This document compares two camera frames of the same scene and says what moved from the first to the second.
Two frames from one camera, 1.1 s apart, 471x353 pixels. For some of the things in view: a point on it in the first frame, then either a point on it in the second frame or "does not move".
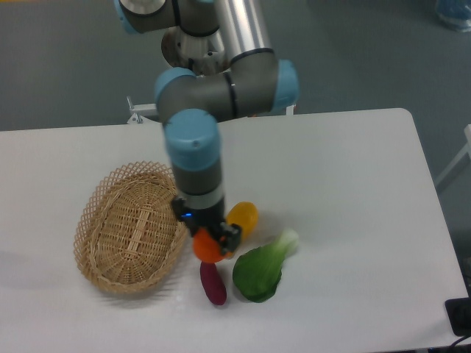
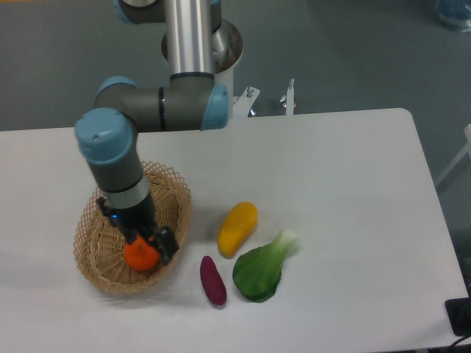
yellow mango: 246,215 does not move
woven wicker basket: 128,238 does not move
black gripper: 196,219 to 140,220
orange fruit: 207,248 to 140,254
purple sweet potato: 213,283 does not move
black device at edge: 459,313 does not move
